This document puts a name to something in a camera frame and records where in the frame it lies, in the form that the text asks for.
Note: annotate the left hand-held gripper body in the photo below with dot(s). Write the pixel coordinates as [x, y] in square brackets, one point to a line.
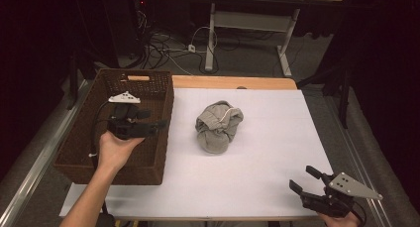
[128, 129]

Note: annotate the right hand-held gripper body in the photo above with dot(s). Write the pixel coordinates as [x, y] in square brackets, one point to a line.
[333, 200]

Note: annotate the brown woven basket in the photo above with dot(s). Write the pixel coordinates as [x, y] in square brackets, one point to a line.
[99, 85]

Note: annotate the grey cloth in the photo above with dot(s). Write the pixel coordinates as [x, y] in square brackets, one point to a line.
[216, 128]

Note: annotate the person's right hand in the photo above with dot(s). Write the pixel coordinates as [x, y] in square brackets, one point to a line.
[343, 222]

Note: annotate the person's left hand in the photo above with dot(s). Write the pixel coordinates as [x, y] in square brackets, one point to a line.
[114, 151]

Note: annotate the black metal stand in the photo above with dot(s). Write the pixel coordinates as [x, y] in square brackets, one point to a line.
[73, 81]
[343, 98]

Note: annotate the white power adapter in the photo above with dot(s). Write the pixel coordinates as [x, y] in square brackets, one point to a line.
[191, 48]

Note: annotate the dark computer tower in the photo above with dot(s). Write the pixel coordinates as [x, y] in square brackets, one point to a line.
[127, 25]

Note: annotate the white-legged wooden desk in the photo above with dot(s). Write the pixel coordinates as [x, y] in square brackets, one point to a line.
[251, 22]

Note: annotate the aluminium rail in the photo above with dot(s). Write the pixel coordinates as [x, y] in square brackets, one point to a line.
[360, 174]
[39, 161]

